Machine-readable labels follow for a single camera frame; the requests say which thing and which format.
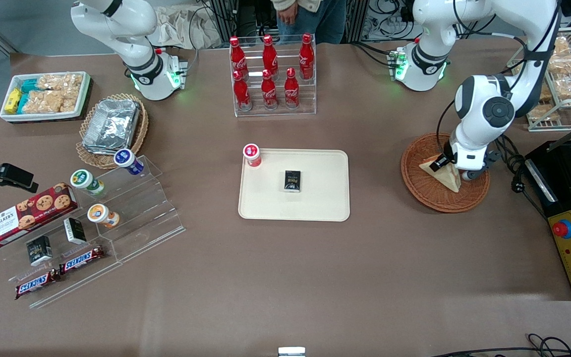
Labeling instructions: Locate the black appliance box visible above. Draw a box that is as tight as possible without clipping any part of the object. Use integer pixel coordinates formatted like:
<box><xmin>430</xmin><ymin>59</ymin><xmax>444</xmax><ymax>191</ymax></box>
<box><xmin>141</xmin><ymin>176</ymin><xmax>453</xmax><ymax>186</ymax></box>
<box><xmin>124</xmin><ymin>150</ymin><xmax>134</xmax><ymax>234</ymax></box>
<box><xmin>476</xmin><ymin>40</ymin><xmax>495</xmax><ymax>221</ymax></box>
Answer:
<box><xmin>524</xmin><ymin>140</ymin><xmax>571</xmax><ymax>301</ymax></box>

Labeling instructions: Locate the brown round wicker basket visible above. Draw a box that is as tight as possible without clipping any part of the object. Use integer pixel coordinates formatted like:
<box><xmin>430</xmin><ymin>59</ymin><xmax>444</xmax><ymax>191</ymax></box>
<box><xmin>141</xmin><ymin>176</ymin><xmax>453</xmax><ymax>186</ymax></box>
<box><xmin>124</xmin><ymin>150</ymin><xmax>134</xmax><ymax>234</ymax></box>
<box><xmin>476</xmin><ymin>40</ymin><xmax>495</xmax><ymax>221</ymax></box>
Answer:
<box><xmin>400</xmin><ymin>132</ymin><xmax>491</xmax><ymax>213</ymax></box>

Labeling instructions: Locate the yellow snack packet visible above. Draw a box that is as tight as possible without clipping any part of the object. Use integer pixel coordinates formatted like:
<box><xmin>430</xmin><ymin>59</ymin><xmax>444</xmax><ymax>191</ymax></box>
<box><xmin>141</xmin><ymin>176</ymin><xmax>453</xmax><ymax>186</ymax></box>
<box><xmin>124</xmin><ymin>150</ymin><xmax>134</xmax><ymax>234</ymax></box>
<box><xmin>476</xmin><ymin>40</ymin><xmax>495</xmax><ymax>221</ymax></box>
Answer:
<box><xmin>5</xmin><ymin>88</ymin><xmax>22</xmax><ymax>114</ymax></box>

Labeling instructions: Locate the triangular sandwich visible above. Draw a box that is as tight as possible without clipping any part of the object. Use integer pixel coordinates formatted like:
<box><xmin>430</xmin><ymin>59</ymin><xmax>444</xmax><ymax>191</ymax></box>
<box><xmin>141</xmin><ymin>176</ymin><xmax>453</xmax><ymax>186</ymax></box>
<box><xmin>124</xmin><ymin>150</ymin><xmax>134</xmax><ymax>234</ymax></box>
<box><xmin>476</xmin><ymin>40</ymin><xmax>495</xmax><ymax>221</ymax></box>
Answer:
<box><xmin>418</xmin><ymin>155</ymin><xmax>462</xmax><ymax>193</ymax></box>

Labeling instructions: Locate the tangled cables and power strip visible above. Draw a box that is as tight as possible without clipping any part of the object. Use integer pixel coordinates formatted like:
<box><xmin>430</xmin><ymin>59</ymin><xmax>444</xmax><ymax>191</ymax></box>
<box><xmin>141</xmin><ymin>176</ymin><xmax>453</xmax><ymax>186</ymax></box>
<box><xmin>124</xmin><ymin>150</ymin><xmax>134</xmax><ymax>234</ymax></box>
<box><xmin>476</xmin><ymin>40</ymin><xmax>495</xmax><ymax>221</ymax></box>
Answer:
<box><xmin>357</xmin><ymin>0</ymin><xmax>417</xmax><ymax>44</ymax></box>

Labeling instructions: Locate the red Walkers cookie box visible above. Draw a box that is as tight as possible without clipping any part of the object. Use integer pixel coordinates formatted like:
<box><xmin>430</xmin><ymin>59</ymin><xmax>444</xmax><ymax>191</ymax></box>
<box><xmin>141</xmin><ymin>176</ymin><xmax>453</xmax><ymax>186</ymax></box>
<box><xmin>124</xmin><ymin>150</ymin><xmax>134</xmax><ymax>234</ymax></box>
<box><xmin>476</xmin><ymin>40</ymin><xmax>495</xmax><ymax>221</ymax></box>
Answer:
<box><xmin>0</xmin><ymin>182</ymin><xmax>79</xmax><ymax>248</ymax></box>

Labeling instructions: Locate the beige crumpled cloth bag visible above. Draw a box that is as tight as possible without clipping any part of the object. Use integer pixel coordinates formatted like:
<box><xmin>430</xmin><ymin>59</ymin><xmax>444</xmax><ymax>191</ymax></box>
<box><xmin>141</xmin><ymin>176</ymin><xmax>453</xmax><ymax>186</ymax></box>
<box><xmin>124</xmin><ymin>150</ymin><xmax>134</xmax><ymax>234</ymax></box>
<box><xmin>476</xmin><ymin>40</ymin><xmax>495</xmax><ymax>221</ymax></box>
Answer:
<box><xmin>153</xmin><ymin>4</ymin><xmax>223</xmax><ymax>50</ymax></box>

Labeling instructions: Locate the Snickers chocolate bar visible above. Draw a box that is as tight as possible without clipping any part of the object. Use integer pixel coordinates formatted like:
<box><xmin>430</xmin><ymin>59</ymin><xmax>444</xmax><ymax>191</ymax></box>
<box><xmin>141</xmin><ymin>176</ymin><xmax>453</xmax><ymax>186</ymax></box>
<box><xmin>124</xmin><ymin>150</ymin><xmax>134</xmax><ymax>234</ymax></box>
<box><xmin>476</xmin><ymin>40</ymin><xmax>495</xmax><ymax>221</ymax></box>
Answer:
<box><xmin>15</xmin><ymin>269</ymin><xmax>61</xmax><ymax>300</ymax></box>
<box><xmin>59</xmin><ymin>246</ymin><xmax>106</xmax><ymax>275</ymax></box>

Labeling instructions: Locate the person in blue jeans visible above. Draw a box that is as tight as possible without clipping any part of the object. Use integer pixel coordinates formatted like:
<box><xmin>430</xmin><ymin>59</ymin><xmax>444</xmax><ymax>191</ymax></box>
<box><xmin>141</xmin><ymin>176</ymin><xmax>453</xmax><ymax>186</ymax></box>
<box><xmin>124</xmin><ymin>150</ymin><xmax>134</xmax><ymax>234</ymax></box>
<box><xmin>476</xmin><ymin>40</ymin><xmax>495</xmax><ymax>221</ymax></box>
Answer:
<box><xmin>271</xmin><ymin>0</ymin><xmax>347</xmax><ymax>45</ymax></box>

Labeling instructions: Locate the clear acrylic stepped display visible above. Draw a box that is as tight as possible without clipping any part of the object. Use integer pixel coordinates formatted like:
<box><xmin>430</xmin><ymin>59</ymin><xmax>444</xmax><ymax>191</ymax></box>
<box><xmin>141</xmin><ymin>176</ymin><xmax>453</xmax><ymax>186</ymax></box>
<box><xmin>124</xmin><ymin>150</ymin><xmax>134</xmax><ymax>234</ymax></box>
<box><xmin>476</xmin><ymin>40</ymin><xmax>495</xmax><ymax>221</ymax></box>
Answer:
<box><xmin>0</xmin><ymin>155</ymin><xmax>186</xmax><ymax>309</ymax></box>

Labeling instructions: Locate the small black carton box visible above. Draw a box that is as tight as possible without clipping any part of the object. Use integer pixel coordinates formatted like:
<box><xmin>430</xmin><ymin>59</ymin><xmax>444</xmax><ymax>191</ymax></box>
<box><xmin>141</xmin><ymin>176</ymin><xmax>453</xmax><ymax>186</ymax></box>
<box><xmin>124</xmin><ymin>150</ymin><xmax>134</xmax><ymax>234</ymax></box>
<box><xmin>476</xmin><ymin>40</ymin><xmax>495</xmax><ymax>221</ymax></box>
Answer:
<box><xmin>26</xmin><ymin>235</ymin><xmax>54</xmax><ymax>267</ymax></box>
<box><xmin>63</xmin><ymin>218</ymin><xmax>87</xmax><ymax>245</ymax></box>
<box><xmin>283</xmin><ymin>170</ymin><xmax>302</xmax><ymax>193</ymax></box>

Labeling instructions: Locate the black power cable with plug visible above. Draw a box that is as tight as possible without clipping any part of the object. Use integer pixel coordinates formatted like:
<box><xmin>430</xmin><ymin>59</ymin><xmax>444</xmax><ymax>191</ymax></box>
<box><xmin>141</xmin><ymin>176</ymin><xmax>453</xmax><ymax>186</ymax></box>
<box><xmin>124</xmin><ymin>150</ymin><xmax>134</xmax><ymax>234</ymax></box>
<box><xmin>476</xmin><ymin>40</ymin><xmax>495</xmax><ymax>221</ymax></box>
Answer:
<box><xmin>493</xmin><ymin>134</ymin><xmax>550</xmax><ymax>220</ymax></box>

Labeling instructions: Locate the white plastic snack bin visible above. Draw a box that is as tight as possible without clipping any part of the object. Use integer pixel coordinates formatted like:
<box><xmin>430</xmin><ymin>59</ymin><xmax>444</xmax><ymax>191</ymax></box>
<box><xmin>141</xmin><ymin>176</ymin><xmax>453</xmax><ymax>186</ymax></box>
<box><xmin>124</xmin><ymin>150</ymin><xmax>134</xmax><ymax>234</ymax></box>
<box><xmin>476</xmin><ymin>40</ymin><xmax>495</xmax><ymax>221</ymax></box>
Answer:
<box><xmin>0</xmin><ymin>71</ymin><xmax>92</xmax><ymax>122</ymax></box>

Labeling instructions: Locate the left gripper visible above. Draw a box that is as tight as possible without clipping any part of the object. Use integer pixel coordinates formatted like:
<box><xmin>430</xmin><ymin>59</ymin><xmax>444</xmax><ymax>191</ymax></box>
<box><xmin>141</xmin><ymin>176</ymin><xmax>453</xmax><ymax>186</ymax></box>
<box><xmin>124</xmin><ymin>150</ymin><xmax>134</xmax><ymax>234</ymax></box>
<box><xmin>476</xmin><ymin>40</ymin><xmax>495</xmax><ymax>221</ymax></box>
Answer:
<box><xmin>431</xmin><ymin>141</ymin><xmax>490</xmax><ymax>182</ymax></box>

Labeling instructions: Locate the red cola bottle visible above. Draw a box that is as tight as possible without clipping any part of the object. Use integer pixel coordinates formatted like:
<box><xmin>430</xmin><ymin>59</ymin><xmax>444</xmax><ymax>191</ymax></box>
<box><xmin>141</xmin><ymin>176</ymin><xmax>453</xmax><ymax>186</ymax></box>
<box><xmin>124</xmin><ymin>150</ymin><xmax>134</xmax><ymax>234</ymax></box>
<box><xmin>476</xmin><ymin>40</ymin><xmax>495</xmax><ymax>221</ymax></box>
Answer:
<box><xmin>232</xmin><ymin>70</ymin><xmax>253</xmax><ymax>112</ymax></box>
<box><xmin>262</xmin><ymin>34</ymin><xmax>280</xmax><ymax>75</ymax></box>
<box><xmin>229</xmin><ymin>36</ymin><xmax>249</xmax><ymax>76</ymax></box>
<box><xmin>298</xmin><ymin>33</ymin><xmax>315</xmax><ymax>80</ymax></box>
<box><xmin>260</xmin><ymin>69</ymin><xmax>279</xmax><ymax>110</ymax></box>
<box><xmin>284</xmin><ymin>67</ymin><xmax>300</xmax><ymax>110</ymax></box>

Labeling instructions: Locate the beige plastic tray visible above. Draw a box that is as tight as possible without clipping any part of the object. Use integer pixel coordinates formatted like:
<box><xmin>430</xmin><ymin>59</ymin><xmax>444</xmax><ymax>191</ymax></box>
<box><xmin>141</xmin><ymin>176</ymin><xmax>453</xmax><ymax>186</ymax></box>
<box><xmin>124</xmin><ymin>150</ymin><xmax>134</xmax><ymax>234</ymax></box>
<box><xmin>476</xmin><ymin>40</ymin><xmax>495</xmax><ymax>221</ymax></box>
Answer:
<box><xmin>238</xmin><ymin>149</ymin><xmax>351</xmax><ymax>222</ymax></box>

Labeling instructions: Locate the blue lid yogurt cup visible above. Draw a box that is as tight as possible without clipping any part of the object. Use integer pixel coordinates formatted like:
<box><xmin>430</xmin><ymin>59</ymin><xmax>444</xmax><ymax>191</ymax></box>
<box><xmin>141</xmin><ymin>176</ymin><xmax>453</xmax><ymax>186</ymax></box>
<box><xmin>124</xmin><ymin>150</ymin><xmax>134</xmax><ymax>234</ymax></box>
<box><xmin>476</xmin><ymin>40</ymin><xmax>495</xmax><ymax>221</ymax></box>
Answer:
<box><xmin>114</xmin><ymin>148</ymin><xmax>145</xmax><ymax>176</ymax></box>

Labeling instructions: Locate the green lid yogurt cup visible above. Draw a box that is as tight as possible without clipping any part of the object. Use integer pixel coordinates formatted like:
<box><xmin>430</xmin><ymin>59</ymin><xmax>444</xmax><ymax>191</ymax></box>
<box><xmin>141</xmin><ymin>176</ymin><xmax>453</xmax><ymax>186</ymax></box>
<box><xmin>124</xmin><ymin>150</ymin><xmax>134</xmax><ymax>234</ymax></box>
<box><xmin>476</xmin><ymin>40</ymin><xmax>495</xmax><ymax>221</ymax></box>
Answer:
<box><xmin>70</xmin><ymin>169</ymin><xmax>107</xmax><ymax>195</ymax></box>

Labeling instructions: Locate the red lid yogurt cup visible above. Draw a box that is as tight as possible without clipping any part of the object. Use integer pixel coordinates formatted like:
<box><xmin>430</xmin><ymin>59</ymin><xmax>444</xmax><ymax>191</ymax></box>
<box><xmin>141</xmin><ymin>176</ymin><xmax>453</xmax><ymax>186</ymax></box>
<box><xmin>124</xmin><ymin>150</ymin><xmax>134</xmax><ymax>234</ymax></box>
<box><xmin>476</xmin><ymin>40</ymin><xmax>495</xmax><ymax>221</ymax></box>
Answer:
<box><xmin>243</xmin><ymin>143</ymin><xmax>263</xmax><ymax>169</ymax></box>

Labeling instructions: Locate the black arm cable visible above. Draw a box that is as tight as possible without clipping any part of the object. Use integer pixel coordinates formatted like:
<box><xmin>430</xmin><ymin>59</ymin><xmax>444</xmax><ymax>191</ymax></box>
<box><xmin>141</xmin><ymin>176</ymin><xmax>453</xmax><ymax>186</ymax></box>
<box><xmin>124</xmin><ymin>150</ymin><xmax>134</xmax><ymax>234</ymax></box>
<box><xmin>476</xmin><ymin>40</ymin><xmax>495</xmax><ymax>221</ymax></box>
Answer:
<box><xmin>436</xmin><ymin>0</ymin><xmax>563</xmax><ymax>149</ymax></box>

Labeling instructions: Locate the stack of foil trays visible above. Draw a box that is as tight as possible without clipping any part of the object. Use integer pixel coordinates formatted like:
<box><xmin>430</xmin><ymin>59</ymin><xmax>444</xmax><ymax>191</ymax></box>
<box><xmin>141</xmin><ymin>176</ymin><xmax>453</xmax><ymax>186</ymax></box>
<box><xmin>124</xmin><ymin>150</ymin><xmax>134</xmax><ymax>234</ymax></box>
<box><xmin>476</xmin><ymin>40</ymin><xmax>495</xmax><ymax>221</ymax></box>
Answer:
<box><xmin>82</xmin><ymin>99</ymin><xmax>141</xmax><ymax>155</ymax></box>

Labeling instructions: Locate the person's bare hand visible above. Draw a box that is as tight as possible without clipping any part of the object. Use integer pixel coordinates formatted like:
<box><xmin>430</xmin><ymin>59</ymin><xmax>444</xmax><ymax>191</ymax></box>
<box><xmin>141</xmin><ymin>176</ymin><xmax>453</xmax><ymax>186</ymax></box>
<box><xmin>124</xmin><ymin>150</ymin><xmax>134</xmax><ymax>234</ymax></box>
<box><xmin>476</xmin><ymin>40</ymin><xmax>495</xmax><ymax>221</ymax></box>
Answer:
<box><xmin>278</xmin><ymin>6</ymin><xmax>299</xmax><ymax>26</ymax></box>

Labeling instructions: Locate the orange lid yogurt cup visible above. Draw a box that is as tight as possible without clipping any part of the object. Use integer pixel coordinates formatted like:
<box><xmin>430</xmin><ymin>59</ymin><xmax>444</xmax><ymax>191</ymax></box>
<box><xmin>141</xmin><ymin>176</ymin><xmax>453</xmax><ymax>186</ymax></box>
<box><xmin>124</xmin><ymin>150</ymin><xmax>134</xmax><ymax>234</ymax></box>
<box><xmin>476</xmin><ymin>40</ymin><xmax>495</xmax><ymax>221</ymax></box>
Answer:
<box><xmin>87</xmin><ymin>203</ymin><xmax>120</xmax><ymax>229</ymax></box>

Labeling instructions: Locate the white wire basket rack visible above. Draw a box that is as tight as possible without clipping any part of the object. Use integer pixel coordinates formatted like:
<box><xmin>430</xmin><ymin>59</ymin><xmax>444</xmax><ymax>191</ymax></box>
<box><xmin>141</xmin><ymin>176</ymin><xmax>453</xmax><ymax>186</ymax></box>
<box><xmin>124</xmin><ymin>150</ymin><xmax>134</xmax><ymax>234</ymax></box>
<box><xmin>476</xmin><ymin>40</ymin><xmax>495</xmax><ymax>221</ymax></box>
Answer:
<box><xmin>507</xmin><ymin>27</ymin><xmax>571</xmax><ymax>132</ymax></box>

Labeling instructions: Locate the tan oval wicker basket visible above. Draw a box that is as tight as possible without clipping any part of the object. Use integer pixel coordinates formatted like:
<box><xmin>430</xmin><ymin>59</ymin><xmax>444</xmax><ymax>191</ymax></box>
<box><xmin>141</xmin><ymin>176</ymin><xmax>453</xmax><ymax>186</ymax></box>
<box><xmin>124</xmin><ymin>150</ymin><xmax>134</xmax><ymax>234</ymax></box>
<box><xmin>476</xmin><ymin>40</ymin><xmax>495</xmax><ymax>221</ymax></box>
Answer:
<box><xmin>76</xmin><ymin>93</ymin><xmax>149</xmax><ymax>170</ymax></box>

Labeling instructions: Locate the clear acrylic bottle rack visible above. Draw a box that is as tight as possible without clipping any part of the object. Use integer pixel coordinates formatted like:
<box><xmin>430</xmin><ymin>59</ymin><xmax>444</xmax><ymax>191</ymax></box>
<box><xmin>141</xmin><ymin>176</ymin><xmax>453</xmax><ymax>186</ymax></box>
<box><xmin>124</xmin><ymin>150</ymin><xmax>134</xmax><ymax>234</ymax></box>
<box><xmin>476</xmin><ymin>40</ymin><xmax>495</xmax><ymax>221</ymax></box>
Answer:
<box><xmin>229</xmin><ymin>33</ymin><xmax>317</xmax><ymax>118</ymax></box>

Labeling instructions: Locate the rice cracker pack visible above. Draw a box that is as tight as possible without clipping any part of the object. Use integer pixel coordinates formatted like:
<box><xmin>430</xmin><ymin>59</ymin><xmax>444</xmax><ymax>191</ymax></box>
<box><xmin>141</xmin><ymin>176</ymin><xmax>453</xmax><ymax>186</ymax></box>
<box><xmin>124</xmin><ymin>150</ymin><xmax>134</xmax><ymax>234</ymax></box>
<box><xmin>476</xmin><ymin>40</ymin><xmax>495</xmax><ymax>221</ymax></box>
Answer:
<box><xmin>37</xmin><ymin>73</ymin><xmax>84</xmax><ymax>93</ymax></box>
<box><xmin>22</xmin><ymin>89</ymin><xmax>79</xmax><ymax>114</ymax></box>

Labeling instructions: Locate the black floor cable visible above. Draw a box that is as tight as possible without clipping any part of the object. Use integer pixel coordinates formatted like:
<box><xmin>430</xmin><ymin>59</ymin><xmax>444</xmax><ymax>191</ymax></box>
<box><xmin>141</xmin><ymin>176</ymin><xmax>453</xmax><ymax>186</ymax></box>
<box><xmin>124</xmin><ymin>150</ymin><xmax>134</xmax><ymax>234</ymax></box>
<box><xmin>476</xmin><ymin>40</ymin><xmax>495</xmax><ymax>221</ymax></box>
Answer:
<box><xmin>429</xmin><ymin>333</ymin><xmax>571</xmax><ymax>357</ymax></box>

